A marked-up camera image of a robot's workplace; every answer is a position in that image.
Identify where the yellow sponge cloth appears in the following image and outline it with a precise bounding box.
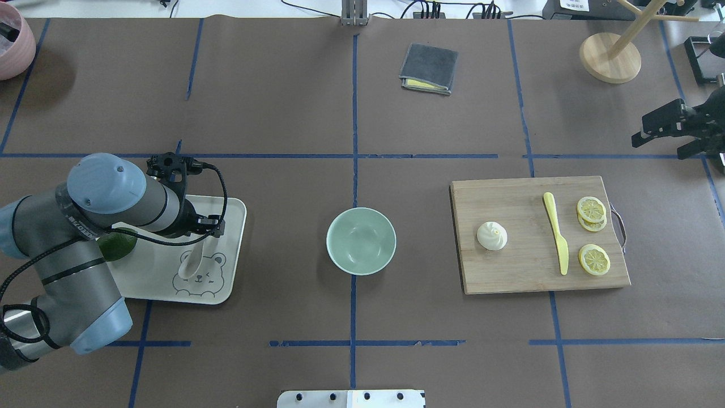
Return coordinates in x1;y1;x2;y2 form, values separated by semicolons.
402;78;450;95

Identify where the wooden cup tree stand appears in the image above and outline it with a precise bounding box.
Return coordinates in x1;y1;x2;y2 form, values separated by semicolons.
578;1;699;84

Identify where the lemon slice upper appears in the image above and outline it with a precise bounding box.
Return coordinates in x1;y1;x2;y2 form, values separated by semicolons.
577;196;606;224

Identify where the light green bowl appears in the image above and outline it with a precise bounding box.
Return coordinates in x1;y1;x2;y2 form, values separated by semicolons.
326;207;397;276

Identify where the bamboo cutting board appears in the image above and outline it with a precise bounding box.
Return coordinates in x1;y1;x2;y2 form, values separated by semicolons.
450;176;631;295

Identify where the white bear tray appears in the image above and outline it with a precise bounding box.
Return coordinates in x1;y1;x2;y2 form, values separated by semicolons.
107;197;247;305

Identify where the green avocado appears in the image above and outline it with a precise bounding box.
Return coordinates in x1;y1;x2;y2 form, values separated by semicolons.
96;232;137;262

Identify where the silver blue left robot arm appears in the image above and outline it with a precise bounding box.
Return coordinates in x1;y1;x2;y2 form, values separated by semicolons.
1;152;226;373

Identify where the black wine glass rack tray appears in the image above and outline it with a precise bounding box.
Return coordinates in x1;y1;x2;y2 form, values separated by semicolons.
684;35;724;84

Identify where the aluminium frame post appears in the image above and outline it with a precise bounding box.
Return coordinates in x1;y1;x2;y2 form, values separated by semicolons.
340;0;369;27

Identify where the grey folded cloth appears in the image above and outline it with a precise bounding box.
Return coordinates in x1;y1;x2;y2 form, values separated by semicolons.
399;43;459;96

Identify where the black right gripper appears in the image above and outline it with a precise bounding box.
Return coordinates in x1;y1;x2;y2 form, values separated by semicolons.
632;86;724;154

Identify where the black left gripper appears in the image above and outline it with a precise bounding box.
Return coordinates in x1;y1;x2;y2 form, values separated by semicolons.
147;152;226;239

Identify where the white plastic spoon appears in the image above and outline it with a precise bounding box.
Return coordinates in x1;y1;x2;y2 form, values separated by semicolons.
178;240;207;281

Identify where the lemon slice lower back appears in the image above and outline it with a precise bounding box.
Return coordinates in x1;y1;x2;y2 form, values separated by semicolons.
578;216;608;232

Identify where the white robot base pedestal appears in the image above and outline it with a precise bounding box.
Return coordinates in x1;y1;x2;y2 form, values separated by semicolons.
276;388;427;407

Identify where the white steamed bun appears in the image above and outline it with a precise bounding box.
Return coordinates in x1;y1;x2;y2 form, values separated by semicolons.
476;220;508;251

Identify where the yellow plastic knife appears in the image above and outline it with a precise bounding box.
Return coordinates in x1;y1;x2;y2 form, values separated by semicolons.
542;192;569;276

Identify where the pink bowl with ice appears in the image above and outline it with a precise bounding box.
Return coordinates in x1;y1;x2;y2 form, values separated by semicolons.
1;2;36;81

